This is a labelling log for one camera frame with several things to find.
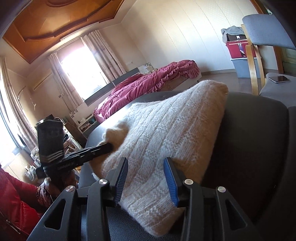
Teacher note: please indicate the white knit sweater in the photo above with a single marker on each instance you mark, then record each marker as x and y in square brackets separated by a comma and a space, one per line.
[166, 129]

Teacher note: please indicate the smartphone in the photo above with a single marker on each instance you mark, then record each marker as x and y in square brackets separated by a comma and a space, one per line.
[278, 79]

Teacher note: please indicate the red storage box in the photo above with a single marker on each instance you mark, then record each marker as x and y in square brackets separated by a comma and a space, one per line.
[237, 49]

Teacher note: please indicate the grey cloth pile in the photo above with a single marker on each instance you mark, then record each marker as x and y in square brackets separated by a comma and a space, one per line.
[232, 32]

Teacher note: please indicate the grey bed headboard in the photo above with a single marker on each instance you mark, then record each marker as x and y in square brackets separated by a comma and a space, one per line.
[127, 77]

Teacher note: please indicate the grey wooden armchair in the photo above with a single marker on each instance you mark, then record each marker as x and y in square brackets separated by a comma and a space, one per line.
[266, 30]

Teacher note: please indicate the patterned beige curtain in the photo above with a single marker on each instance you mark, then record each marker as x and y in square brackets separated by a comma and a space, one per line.
[13, 104]
[64, 78]
[104, 53]

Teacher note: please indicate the window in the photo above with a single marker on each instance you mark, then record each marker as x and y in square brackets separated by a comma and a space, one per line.
[81, 67]

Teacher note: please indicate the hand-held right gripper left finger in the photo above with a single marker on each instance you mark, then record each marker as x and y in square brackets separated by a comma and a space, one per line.
[121, 178]

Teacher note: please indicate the person's left hand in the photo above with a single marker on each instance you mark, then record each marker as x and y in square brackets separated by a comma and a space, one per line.
[48, 185]

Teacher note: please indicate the pink ruffled bedspread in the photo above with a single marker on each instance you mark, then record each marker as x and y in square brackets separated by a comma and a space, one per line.
[143, 88]

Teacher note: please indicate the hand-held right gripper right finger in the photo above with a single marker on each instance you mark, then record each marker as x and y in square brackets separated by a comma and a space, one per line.
[171, 183]

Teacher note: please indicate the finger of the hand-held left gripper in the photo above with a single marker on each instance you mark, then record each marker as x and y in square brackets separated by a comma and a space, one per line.
[99, 148]

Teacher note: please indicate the blue plastic storage box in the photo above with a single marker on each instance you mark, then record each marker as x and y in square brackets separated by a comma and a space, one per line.
[241, 68]

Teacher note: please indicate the cluttered side table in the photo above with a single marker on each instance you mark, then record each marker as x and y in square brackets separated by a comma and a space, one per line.
[76, 129]

